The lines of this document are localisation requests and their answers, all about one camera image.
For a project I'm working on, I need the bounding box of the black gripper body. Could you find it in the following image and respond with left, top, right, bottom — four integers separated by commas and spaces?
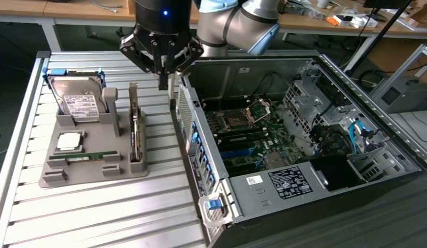
132, 0, 194, 59

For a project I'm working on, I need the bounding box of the graphics card with metal bracket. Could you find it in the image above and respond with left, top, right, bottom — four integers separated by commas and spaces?
128, 82, 146, 164

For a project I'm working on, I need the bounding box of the open black PC case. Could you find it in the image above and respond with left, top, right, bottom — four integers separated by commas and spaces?
170, 50, 427, 248

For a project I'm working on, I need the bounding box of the hard drive in blue caddy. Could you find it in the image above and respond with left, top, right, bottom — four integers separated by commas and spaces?
43, 67, 108, 114

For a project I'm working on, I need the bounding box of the silver hard disk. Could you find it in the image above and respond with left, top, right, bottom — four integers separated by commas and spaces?
48, 73, 110, 123

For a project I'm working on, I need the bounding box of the wooden desk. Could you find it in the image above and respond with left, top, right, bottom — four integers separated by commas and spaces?
0, 0, 427, 52

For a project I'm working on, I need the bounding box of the metal socket cover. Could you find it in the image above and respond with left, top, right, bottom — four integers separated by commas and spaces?
246, 99, 272, 123

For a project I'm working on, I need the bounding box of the black RAM slot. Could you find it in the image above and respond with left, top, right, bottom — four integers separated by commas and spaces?
216, 130, 270, 146

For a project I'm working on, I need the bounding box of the metal electronics box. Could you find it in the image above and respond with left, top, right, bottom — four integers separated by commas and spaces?
280, 1, 306, 15

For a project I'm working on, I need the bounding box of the silver CPU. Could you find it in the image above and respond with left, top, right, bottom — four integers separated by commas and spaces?
56, 132, 86, 151

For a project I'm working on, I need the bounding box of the silver perforated drive cage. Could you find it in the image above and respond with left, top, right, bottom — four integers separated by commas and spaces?
280, 79, 340, 136

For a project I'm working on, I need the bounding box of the grey plastic parts rack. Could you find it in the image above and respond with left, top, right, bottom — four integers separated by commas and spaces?
39, 87, 151, 189

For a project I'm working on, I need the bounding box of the green RAM stick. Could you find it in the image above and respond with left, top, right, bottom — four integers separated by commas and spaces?
50, 151, 118, 161

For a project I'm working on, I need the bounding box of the green motherboard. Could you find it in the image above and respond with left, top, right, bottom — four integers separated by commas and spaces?
202, 99, 306, 174

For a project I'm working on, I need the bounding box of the orange box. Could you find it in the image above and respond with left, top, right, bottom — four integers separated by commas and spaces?
327, 14, 354, 26

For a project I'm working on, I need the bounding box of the white box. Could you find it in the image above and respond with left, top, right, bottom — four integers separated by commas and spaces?
351, 17, 379, 28

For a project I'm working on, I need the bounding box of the grey power supply unit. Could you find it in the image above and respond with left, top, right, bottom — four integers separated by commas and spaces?
228, 162, 330, 218

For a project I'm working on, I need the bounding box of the black tripod pole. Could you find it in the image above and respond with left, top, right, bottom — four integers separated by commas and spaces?
343, 0, 416, 77

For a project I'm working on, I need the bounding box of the black monitor with stand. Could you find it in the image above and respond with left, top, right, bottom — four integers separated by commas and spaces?
363, 0, 412, 22

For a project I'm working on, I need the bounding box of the black square cover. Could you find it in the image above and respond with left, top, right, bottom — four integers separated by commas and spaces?
296, 154, 370, 192

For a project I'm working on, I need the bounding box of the grey computer tower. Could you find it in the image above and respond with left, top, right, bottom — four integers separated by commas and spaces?
370, 74, 427, 114

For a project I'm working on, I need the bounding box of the silver disk bay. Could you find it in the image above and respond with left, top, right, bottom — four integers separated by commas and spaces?
347, 150, 414, 181

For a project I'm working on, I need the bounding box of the open cardboard carton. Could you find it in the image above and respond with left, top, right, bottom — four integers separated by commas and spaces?
408, 2, 427, 26

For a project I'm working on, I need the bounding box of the grey cable on desk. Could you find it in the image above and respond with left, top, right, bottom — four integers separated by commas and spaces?
91, 0, 127, 13

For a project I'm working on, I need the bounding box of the light blue wire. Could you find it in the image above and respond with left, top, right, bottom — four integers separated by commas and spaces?
348, 120, 368, 157

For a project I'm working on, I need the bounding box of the aluminium profile frame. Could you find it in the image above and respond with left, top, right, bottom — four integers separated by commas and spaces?
388, 43, 427, 86

